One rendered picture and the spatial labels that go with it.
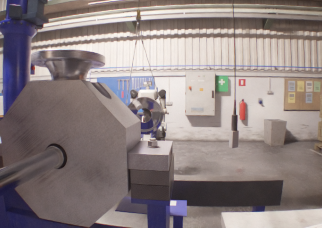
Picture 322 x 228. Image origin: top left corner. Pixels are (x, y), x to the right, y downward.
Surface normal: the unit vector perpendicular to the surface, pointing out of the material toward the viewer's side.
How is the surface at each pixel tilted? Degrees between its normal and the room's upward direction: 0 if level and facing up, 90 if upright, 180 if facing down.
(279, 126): 93
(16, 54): 90
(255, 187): 90
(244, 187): 90
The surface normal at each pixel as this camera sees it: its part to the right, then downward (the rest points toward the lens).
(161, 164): -0.12, 0.05
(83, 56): 0.71, 0.04
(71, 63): 0.40, 0.65
